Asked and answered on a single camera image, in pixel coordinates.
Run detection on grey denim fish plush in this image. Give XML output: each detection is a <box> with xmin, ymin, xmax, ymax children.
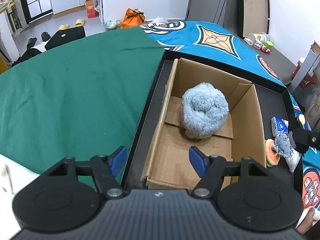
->
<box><xmin>272</xmin><ymin>132</ymin><xmax>302</xmax><ymax>173</ymax></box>

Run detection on orange burger plush toy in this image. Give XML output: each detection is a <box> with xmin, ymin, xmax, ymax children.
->
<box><xmin>265</xmin><ymin>139</ymin><xmax>280</xmax><ymax>167</ymax></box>

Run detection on brown cardboard box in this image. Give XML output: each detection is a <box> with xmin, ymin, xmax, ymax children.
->
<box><xmin>142</xmin><ymin>59</ymin><xmax>266</xmax><ymax>190</ymax></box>

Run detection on person left hand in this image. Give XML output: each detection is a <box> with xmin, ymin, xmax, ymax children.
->
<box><xmin>296</xmin><ymin>207</ymin><xmax>315</xmax><ymax>234</ymax></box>

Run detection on blue tissue pack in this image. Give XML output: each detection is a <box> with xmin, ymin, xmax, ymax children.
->
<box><xmin>271</xmin><ymin>116</ymin><xmax>289</xmax><ymax>137</ymax></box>

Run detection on black shallow tray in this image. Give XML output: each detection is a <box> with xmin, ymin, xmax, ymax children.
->
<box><xmin>122</xmin><ymin>50</ymin><xmax>294</xmax><ymax>190</ymax></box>

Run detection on fluffy light blue rolled towel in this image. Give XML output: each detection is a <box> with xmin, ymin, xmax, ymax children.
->
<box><xmin>181</xmin><ymin>82</ymin><xmax>229</xmax><ymax>139</ymax></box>

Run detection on green cloth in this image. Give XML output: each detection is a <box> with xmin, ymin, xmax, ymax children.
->
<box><xmin>1</xmin><ymin>27</ymin><xmax>165</xmax><ymax>191</ymax></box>

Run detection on grey bed mattress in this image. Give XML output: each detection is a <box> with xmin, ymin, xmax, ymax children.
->
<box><xmin>232</xmin><ymin>29</ymin><xmax>298</xmax><ymax>86</ymax></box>

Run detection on red small toy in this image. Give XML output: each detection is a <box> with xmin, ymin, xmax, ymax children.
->
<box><xmin>260</xmin><ymin>46</ymin><xmax>272</xmax><ymax>55</ymax></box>

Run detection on green small cup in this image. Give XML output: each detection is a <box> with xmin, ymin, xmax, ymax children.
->
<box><xmin>264</xmin><ymin>41</ymin><xmax>273</xmax><ymax>49</ymax></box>

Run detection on white cup with print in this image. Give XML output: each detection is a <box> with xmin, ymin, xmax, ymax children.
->
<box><xmin>248</xmin><ymin>32</ymin><xmax>274</xmax><ymax>44</ymax></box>

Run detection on blue patterned blanket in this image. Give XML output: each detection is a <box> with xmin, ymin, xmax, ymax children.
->
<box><xmin>140</xmin><ymin>21</ymin><xmax>319</xmax><ymax>210</ymax></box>

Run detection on black shoe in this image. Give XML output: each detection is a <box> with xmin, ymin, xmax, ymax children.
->
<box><xmin>41</xmin><ymin>31</ymin><xmax>51</xmax><ymax>42</ymax></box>

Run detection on leaning framed brown board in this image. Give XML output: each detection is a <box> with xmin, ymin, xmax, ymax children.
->
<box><xmin>238</xmin><ymin>0</ymin><xmax>270</xmax><ymax>38</ymax></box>

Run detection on yellow slipper left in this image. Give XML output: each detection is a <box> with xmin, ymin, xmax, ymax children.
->
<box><xmin>58</xmin><ymin>24</ymin><xmax>69</xmax><ymax>31</ymax></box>

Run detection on yellow slipper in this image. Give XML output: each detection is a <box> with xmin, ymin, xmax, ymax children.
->
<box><xmin>58</xmin><ymin>24</ymin><xmax>69</xmax><ymax>31</ymax></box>
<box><xmin>74</xmin><ymin>19</ymin><xmax>85</xmax><ymax>27</ymax></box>

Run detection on yellow slipper right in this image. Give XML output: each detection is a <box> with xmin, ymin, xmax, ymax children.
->
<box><xmin>74</xmin><ymin>19</ymin><xmax>85</xmax><ymax>27</ymax></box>

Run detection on orange bag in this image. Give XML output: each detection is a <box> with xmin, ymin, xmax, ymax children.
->
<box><xmin>121</xmin><ymin>8</ymin><xmax>145</xmax><ymax>28</ymax></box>

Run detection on orange cardboard box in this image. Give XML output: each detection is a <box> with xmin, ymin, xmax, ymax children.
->
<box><xmin>85</xmin><ymin>0</ymin><xmax>98</xmax><ymax>18</ymax></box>

